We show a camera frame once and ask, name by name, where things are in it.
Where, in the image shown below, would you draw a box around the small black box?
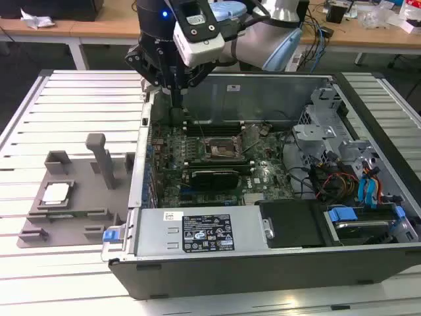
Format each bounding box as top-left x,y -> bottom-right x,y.
325,5 -> 348,24

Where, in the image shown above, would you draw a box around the silver CPU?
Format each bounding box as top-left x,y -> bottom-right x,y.
42,184 -> 72,205

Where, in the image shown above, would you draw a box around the blue network cable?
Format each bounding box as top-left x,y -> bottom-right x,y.
314,19 -> 327,72

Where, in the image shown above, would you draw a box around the green motherboard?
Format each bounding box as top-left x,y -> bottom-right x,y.
149,123 -> 297,208

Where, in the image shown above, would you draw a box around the wooden desk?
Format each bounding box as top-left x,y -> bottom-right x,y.
0,0 -> 421,70

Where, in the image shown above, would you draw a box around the black RAM slot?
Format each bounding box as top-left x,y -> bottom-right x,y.
186,127 -> 245,135
186,122 -> 244,128

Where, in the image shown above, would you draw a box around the black PC case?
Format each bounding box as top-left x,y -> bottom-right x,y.
100,70 -> 421,300

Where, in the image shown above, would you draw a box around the clear plastic bags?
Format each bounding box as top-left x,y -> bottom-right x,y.
358,1 -> 402,29

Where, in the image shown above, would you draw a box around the black graphics card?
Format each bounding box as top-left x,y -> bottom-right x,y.
189,169 -> 240,191

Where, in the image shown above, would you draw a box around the black plastic shroud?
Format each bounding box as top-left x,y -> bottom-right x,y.
258,199 -> 330,250

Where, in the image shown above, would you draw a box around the white cardboard box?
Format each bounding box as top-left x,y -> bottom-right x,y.
400,18 -> 421,34

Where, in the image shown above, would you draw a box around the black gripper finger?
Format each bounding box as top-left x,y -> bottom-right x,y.
177,61 -> 215,110
124,44 -> 179,110

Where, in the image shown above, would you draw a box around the silver metal drive cage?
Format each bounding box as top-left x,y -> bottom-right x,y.
292,85 -> 379,172

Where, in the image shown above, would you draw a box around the grey power supply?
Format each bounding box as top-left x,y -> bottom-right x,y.
136,207 -> 264,257

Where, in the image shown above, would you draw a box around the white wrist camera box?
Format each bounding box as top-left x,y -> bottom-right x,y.
172,0 -> 226,68

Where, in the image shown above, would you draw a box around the tall black desktop box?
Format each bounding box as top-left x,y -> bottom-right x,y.
295,0 -> 310,24

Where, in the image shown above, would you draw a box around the white power strip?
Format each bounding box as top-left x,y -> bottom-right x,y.
284,49 -> 303,72

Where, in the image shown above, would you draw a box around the crumpled white paper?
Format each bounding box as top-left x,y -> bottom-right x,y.
20,8 -> 55,30

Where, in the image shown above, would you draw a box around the grey case hinge block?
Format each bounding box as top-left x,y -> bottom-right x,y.
140,78 -> 159,95

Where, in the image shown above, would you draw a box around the coloured wire bundle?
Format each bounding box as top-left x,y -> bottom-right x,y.
309,161 -> 359,201

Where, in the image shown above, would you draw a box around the thin locking lever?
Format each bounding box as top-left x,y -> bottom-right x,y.
195,113 -> 207,142

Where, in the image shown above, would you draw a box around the metal socket cover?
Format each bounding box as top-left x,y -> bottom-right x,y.
235,126 -> 264,154

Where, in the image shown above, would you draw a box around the hard disk in blue carrier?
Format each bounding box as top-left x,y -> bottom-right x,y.
324,205 -> 405,246

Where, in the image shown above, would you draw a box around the blue case latch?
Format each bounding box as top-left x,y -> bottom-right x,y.
102,223 -> 128,244

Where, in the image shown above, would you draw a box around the CPU socket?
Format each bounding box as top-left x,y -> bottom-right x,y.
202,134 -> 243,163

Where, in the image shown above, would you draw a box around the blue flat wire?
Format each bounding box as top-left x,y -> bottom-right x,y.
357,174 -> 371,207
363,166 -> 382,209

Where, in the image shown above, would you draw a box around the grey parts rack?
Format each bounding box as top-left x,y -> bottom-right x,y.
16,132 -> 136,250

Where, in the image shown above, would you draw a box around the wide black box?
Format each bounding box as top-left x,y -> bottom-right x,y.
0,0 -> 105,22

